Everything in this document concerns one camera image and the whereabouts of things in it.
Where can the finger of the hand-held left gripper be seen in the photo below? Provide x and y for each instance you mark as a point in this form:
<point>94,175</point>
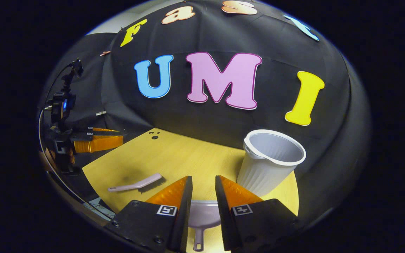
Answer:
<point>100,143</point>
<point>83,134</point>

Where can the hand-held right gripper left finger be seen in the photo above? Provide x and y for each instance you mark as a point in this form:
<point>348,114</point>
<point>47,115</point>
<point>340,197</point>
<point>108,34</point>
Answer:
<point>181,211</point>

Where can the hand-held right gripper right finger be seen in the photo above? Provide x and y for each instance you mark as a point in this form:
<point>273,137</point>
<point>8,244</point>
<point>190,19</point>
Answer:
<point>223,211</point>

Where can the pink dustpan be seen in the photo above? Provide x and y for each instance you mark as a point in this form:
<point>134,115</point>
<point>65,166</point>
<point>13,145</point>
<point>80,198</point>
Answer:
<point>204,218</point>

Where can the white ribbed garbage bin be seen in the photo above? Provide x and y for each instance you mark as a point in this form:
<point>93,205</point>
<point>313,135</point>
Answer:
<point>262,172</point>

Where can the yellow wooden desktop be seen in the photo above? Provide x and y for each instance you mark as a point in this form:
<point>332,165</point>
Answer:
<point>174,158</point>

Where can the silver cloth clip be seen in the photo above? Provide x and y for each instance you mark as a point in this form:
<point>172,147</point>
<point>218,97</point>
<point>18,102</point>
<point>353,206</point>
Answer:
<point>100,113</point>

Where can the copper cloth clip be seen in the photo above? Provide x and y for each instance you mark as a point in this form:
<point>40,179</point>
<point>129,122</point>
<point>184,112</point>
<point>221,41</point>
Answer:
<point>105,53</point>

